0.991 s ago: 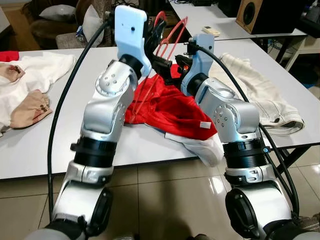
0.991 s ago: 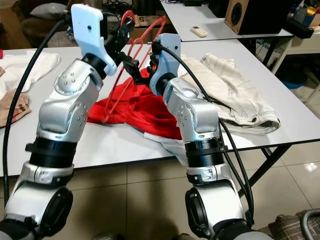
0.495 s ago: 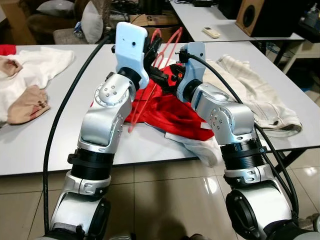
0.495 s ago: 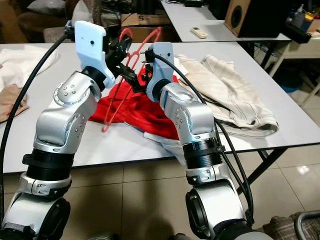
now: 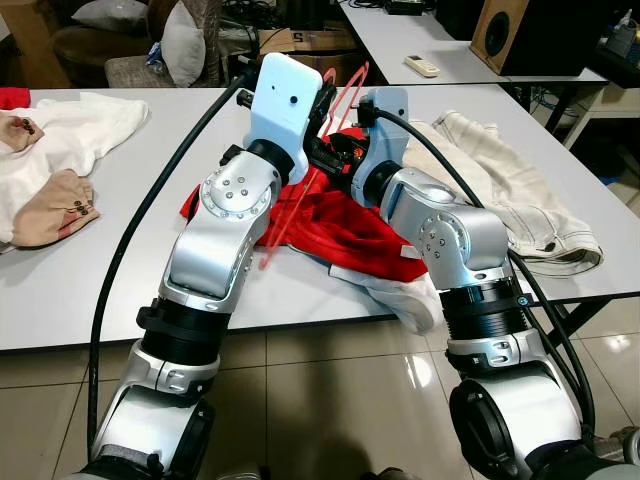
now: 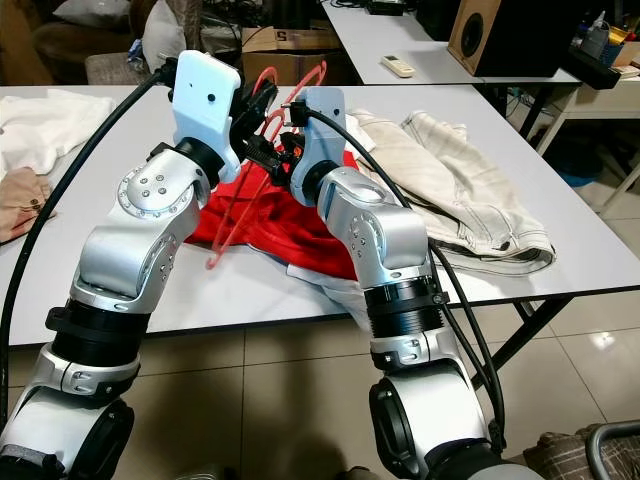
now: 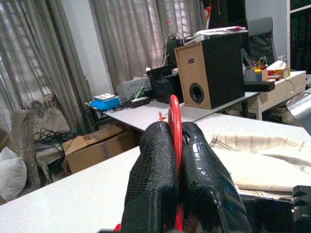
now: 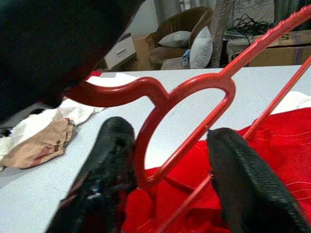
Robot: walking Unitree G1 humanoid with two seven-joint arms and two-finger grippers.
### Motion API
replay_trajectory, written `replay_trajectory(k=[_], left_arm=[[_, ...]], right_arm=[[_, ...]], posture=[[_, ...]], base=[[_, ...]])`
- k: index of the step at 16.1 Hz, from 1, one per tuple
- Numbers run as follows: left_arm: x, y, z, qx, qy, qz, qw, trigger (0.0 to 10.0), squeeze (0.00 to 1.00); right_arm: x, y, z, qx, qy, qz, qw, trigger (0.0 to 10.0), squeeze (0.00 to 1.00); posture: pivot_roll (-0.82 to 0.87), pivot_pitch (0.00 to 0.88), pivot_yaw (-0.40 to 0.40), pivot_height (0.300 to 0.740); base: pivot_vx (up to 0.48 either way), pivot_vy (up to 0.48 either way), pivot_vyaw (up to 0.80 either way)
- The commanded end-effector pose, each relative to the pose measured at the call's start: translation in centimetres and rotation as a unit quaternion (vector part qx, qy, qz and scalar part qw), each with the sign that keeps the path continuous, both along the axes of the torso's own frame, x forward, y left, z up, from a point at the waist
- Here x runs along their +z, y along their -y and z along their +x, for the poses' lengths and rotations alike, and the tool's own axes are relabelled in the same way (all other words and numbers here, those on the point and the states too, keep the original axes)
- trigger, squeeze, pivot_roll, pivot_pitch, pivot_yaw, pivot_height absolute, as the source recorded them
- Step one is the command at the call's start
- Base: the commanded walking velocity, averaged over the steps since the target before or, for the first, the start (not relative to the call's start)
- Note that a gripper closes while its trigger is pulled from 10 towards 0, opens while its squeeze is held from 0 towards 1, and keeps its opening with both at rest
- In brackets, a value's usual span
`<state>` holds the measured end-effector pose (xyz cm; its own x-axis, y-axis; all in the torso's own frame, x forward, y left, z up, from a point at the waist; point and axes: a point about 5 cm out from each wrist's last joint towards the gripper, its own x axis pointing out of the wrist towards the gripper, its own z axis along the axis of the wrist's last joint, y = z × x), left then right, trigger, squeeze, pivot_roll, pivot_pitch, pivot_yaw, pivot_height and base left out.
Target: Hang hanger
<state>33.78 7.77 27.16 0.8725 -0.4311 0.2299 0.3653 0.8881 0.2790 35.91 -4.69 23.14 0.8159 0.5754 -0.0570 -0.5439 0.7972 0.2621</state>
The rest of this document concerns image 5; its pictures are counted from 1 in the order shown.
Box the red knit garment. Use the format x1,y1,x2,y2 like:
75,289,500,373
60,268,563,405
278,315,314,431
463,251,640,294
180,125,433,286

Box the translucent red plastic hanger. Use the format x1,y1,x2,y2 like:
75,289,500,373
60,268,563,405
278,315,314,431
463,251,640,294
258,62,373,273

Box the brown cardboard box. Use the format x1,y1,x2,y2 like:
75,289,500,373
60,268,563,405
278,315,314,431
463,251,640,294
257,27,363,86

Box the white remote control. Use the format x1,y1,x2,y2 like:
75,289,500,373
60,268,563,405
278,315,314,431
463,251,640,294
404,55,441,79

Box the white pillow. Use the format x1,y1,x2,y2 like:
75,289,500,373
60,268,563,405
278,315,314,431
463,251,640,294
160,0,208,88

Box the beige striped trousers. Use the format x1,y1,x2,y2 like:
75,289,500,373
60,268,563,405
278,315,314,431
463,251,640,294
405,110,606,279

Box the brown armchair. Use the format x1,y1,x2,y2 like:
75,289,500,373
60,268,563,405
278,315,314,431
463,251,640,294
50,0,226,89

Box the wooden speaker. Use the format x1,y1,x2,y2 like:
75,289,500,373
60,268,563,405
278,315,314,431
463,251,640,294
470,0,613,78

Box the grey pillow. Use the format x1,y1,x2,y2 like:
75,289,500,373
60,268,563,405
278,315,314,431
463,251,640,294
70,0,151,31

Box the beige pink garment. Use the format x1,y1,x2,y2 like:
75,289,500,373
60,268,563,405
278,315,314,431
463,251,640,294
0,110,101,249

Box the black device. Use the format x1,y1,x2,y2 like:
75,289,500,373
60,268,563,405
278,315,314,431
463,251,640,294
585,15,640,89

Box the black table leg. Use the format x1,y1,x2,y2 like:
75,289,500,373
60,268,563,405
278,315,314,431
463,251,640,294
525,295,640,346

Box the plaid chair cushion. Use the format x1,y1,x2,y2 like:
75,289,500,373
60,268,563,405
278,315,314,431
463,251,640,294
598,427,640,466

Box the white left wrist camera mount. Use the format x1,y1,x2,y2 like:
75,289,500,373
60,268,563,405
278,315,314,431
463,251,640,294
246,52,325,184

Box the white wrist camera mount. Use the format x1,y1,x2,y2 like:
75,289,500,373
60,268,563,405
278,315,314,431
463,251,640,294
357,87,413,191
246,52,325,184

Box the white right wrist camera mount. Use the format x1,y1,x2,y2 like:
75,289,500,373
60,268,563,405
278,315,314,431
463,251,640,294
357,87,413,191

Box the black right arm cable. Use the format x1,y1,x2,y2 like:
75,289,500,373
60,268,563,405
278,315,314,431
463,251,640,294
365,100,599,446

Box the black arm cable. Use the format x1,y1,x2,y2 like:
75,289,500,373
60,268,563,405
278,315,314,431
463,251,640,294
88,68,259,456
365,100,599,446

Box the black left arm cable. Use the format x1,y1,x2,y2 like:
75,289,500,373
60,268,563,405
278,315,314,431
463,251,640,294
88,68,259,456

